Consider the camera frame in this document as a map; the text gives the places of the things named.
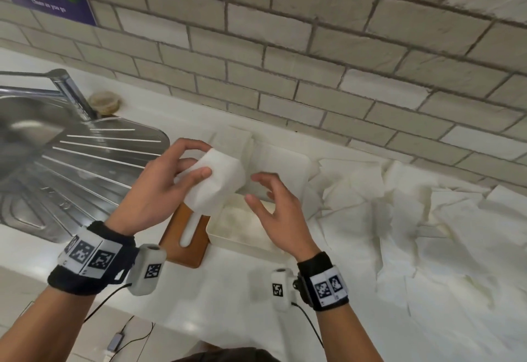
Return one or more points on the person's right hand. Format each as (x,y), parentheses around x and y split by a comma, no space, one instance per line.
(284,217)

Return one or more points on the person's left hand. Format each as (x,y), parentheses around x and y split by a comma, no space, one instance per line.
(150,193)

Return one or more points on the person's left middle finger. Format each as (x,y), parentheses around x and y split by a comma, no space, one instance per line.
(187,163)

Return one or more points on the person's left thumb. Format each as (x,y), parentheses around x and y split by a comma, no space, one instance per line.
(195,177)

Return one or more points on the person's right thumb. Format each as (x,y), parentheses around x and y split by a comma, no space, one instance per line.
(258,205)

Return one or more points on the white paper napkin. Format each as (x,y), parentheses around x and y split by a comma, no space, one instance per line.
(218,180)

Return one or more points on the person's right forearm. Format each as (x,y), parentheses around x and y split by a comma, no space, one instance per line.
(350,333)

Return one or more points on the person's left forearm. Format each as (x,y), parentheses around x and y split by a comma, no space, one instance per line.
(45,326)

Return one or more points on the white rectangular tray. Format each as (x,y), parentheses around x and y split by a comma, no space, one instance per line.
(263,160)

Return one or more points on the wooden cutting board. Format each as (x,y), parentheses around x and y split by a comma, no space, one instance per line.
(181,246)

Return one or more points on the round beige sponge holder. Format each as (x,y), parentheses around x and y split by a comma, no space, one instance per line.
(105,102)

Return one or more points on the black right wristband with markers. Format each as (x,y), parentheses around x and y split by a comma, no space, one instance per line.
(325,283)

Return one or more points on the black wristband with markers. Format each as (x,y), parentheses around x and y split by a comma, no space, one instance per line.
(325,283)
(92,256)

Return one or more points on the stainless steel sink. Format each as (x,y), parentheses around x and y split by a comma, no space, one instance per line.
(61,168)

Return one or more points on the black left wristband with markers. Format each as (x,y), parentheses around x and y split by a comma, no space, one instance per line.
(92,256)

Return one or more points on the chrome faucet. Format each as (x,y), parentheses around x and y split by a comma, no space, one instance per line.
(70,90)

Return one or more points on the person's dark clothing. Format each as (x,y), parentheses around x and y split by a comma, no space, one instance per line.
(222,355)

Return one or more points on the pile of white paper sheets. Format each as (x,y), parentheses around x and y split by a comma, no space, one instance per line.
(432,242)

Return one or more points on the grey power adapter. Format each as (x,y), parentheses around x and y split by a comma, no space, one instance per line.
(116,342)

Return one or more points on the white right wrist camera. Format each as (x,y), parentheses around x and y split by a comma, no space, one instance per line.
(282,289)

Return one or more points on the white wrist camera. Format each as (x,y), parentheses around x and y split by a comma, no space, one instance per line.
(147,269)
(282,289)

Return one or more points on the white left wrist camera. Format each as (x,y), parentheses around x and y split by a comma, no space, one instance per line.
(147,269)

